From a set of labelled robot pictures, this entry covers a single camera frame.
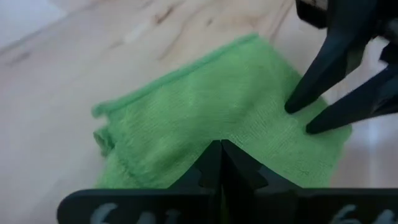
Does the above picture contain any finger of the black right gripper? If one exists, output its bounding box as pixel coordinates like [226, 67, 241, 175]
[305, 63, 398, 136]
[284, 27, 373, 115]

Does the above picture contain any green microfiber towel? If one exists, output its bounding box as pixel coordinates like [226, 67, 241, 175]
[91, 32, 353, 190]

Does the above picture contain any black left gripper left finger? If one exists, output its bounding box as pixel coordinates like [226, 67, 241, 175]
[167, 139, 223, 190]

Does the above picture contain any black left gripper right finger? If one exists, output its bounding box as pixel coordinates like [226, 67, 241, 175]
[221, 139, 302, 190]

